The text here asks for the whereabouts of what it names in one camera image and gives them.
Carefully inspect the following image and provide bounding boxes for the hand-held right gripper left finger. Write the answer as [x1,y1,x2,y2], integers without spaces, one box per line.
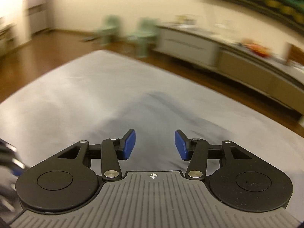
[57,129,137,180]

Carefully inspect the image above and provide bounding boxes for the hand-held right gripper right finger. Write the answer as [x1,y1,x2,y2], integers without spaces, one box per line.
[174,129,253,180]

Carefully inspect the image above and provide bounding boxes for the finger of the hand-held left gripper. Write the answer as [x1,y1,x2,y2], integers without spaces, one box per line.
[0,138,26,178]

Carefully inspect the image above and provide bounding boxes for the gray pants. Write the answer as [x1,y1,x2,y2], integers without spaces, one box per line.
[104,91,228,173]

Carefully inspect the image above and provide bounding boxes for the gray low cabinet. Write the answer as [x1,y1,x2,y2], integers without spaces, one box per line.
[152,22,304,124]

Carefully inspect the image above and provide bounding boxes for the green plastic chair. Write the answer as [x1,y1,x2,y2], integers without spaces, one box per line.
[97,15,120,46]
[129,18,158,58]

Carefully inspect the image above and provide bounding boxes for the red fruit plate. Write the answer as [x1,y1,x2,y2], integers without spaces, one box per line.
[240,39,272,58]

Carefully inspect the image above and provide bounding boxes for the wooden chess board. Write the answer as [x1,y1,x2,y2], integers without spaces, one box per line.
[287,42,304,65]

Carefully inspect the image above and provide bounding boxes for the white shelf unit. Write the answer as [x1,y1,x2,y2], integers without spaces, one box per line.
[0,0,32,56]

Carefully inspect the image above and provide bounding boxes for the white wardrobe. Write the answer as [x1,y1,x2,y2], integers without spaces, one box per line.
[25,0,49,35]

